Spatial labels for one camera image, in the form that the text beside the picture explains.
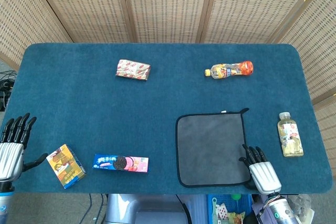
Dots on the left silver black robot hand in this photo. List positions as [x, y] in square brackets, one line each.
[10, 158]

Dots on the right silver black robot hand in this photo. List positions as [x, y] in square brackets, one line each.
[263, 175]

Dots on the grey green cleaning cloth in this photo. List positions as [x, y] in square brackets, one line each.
[210, 150]

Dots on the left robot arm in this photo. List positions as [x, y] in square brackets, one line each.
[5, 203]

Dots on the purple fabric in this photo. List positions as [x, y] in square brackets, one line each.
[258, 208]

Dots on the green ball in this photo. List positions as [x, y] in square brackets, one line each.
[235, 197]

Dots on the clear white-cap drink bottle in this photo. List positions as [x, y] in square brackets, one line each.
[290, 137]

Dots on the blue plastic basket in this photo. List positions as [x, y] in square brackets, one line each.
[223, 200]

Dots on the yellow orange carton box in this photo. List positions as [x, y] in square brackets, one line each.
[65, 166]

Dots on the playing cards pack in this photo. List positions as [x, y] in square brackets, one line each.
[221, 212]

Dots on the blue Oreo cookie box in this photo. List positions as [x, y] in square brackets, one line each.
[120, 163]

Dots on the orange label yellow-cap bottle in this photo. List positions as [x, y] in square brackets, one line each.
[231, 69]

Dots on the grey robot torso base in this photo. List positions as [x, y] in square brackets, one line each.
[147, 209]

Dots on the teal carpet table mat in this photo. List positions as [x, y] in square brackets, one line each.
[131, 116]

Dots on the beige red-logo snack packet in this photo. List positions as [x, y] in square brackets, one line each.
[133, 69]

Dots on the woven bamboo folding screen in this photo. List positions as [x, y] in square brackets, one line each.
[168, 6]

